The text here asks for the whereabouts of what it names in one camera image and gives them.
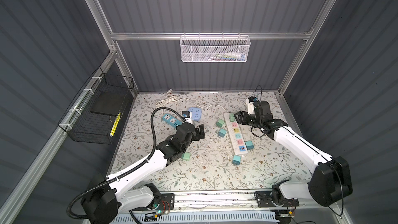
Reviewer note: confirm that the green plug adapter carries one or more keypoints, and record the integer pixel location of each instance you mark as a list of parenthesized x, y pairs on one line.
[(186, 156), (220, 123), (231, 117)]

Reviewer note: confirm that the black flat pad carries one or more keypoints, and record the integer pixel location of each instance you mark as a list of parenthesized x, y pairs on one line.
[(108, 104)]

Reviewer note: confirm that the yellow marker pen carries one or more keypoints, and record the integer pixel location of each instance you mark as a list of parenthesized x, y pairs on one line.
[(115, 125)]

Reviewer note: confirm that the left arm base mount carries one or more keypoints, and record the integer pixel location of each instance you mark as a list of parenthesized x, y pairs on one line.
[(165, 202)]

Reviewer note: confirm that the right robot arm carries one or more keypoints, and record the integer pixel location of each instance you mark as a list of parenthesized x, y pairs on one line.
[(331, 179)]

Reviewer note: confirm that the teal small power strip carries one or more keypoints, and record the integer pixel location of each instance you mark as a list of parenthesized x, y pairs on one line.
[(172, 121)]

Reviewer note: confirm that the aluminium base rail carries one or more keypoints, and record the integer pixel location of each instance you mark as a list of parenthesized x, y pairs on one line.
[(217, 200)]

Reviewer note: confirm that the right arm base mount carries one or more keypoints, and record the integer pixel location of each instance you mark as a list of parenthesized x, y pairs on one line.
[(273, 198)]

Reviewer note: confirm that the blue square power socket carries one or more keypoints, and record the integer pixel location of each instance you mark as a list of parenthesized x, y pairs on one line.
[(195, 113)]

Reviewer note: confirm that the black wire basket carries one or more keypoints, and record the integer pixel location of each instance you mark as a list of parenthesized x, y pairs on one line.
[(81, 125)]

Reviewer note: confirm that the white wire basket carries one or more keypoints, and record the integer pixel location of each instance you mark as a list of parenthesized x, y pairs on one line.
[(195, 48)]

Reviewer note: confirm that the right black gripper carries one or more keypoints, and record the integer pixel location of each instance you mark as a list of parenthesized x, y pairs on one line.
[(242, 117)]

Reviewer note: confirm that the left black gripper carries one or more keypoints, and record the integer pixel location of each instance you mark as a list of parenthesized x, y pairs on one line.
[(200, 131)]

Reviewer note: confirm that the white vented cover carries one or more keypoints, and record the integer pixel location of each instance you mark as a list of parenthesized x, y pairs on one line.
[(211, 217)]

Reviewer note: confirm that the long white power strip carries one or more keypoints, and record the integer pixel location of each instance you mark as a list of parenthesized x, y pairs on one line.
[(236, 136)]

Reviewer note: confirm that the pens in white basket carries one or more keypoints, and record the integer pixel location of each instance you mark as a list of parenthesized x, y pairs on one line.
[(230, 56)]

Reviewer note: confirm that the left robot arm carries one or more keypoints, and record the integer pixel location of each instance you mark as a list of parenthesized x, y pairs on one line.
[(103, 205)]

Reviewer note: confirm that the teal plug adapter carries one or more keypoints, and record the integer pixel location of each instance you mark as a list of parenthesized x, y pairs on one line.
[(236, 160), (249, 145), (222, 132)]

